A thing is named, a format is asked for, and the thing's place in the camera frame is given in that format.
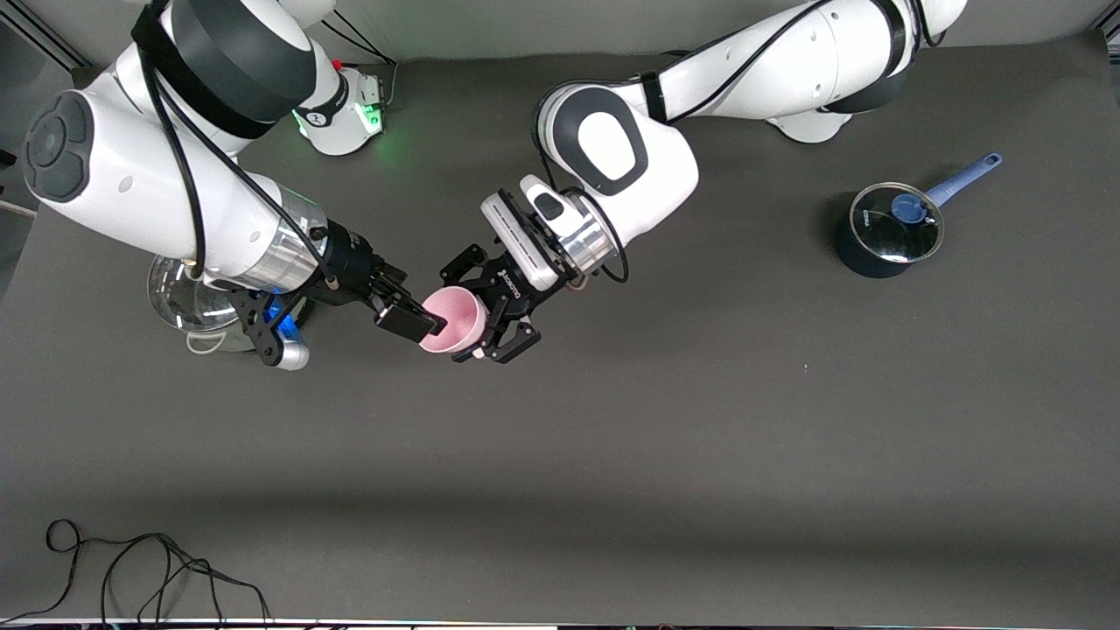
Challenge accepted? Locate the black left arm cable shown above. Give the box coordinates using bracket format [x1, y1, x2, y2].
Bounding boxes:
[529, 0, 928, 285]

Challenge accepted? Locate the glass lid with blue knob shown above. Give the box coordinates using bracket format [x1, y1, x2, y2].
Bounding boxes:
[850, 182, 946, 264]

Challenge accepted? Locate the black base power cable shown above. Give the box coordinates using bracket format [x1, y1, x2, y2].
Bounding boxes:
[322, 19, 400, 110]

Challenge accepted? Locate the loose thin black cable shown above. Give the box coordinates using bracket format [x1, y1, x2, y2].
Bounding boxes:
[0, 519, 272, 627]

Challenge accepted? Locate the dark blue saucepan, blue handle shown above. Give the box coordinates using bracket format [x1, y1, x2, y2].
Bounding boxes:
[833, 152, 1004, 279]

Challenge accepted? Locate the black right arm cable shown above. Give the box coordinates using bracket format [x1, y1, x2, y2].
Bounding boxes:
[131, 0, 338, 285]

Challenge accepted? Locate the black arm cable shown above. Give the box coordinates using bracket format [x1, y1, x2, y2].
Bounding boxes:
[529, 0, 928, 285]
[131, 0, 338, 285]

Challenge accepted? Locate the pink plastic cup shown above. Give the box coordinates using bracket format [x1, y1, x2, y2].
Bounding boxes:
[418, 285, 491, 356]

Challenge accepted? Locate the dark grey table mat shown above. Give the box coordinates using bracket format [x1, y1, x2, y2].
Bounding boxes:
[0, 39, 1120, 624]

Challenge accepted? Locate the dark metal frame rail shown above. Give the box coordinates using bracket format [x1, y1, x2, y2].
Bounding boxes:
[0, 16, 90, 71]

